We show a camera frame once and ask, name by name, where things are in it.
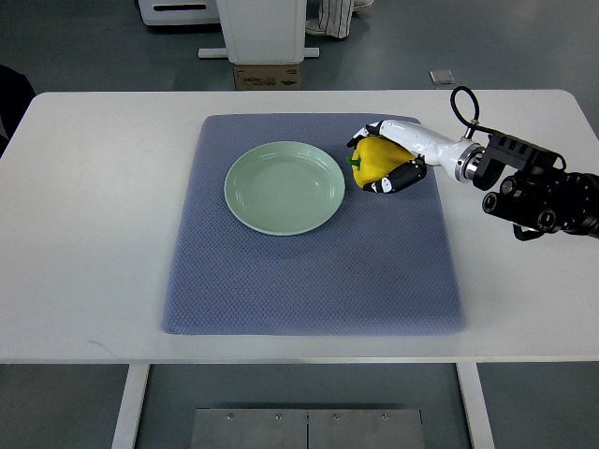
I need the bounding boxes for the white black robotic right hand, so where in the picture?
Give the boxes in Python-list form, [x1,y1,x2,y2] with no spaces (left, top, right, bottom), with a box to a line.
[347,120,484,194]

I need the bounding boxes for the yellow bell pepper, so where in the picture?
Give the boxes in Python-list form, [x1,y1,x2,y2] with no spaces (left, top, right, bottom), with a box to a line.
[347,137,415,187]

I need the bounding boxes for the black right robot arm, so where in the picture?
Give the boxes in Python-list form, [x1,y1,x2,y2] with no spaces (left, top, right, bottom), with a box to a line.
[458,132,598,241]

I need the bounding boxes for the small grey floor plate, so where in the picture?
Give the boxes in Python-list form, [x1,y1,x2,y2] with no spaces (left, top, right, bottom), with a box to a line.
[429,69,456,86]

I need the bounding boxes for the light green plate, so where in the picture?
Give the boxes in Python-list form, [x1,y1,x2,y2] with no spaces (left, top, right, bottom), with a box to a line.
[224,141,345,236]

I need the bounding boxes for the striped white fabric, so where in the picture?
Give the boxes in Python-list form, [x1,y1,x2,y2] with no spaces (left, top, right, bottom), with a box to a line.
[305,0,374,39]

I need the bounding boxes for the blue-grey textured mat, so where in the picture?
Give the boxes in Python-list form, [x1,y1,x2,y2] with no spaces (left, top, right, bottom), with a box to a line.
[162,113,466,336]

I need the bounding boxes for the brown cardboard box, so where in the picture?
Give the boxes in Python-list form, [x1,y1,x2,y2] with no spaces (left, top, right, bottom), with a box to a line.
[233,64,300,91]

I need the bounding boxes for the white table right leg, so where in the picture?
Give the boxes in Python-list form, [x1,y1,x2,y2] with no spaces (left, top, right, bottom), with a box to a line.
[456,362,495,449]

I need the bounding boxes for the white table leg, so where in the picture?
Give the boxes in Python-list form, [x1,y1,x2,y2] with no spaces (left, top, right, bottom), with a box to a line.
[111,364,150,449]
[456,362,495,449]

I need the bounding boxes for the white cart with slot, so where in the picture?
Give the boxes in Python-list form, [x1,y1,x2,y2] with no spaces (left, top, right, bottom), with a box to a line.
[137,0,220,26]

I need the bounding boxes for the white table left leg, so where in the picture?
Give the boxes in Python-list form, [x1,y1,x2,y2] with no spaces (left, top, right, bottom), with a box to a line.
[111,364,150,449]

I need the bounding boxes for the dark clothed person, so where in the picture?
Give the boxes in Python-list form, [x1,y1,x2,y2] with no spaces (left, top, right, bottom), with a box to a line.
[1,65,36,154]

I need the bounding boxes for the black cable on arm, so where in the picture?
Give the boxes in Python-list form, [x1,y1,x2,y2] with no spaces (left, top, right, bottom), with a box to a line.
[450,85,490,141]

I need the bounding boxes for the white machine pedestal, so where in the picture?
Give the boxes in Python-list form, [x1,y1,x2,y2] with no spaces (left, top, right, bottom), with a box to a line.
[197,0,320,65]

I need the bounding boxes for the grey metal base plate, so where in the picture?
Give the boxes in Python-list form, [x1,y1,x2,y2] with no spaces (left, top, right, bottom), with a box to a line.
[191,408,425,448]

